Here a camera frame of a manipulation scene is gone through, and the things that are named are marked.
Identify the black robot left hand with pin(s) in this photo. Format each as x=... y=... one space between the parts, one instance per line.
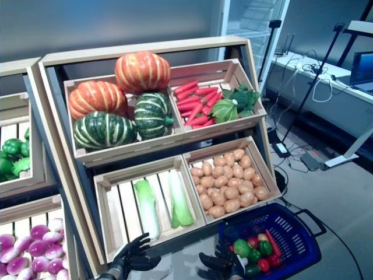
x=137 y=256

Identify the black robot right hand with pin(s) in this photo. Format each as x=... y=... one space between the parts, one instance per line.
x=224 y=262

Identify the pale green napa cabbage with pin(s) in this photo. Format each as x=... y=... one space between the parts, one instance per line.
x=179 y=201
x=147 y=204

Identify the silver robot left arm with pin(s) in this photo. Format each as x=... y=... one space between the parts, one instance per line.
x=115 y=272

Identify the blue plastic shopping basket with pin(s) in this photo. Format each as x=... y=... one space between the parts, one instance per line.
x=294 y=230

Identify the small white garlic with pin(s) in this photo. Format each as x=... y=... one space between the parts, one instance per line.
x=243 y=261

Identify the light green round vegetable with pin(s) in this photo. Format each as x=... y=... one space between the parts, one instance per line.
x=242 y=247

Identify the dark green cucumber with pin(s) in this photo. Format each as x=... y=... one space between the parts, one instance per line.
x=252 y=270

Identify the dark green bell pepper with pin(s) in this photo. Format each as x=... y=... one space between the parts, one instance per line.
x=254 y=255

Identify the red round fruit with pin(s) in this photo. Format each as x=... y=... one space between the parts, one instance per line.
x=253 y=242

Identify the red tomato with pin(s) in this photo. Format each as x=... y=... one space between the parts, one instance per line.
x=263 y=264

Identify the peach coloured vegetable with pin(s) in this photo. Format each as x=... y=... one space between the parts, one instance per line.
x=262 y=237

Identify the red bell pepper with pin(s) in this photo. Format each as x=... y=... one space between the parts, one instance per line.
x=274 y=260

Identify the tan potato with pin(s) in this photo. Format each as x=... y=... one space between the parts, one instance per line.
x=245 y=161
x=232 y=205
x=247 y=199
x=196 y=172
x=219 y=161
x=206 y=202
x=261 y=193
x=207 y=168
x=257 y=180
x=229 y=159
x=238 y=153
x=248 y=173
x=216 y=211

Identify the slim red carrot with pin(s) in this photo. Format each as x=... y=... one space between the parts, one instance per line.
x=273 y=243

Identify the power adapter brick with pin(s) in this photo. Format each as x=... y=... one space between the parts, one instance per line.
x=281 y=148

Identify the dark green striped pumpkin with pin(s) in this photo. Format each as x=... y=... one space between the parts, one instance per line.
x=151 y=113
x=102 y=131

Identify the grey box device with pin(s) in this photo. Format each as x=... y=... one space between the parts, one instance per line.
x=311 y=161

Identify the bright green bell pepper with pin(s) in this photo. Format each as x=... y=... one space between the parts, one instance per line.
x=27 y=134
x=21 y=166
x=25 y=148
x=6 y=167
x=11 y=146

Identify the orange striped pumpkin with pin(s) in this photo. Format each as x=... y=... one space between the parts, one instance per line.
x=96 y=97
x=142 y=71

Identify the dark green leafy vegetable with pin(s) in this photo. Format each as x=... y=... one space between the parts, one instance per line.
x=244 y=97

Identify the white desk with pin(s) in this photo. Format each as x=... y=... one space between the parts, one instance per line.
x=335 y=108

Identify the large wooden display shelf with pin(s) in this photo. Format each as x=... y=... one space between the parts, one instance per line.
x=145 y=49

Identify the router with antennas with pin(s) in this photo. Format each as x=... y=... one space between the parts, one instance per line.
x=281 y=53

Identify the open laptop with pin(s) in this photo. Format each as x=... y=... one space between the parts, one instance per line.
x=364 y=67

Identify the white glass door refrigerator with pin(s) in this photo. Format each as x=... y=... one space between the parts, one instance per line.
x=250 y=23

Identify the black sensor on pole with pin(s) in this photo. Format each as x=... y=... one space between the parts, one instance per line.
x=274 y=24

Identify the black sensor on tripod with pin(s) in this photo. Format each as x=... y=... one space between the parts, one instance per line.
x=339 y=27

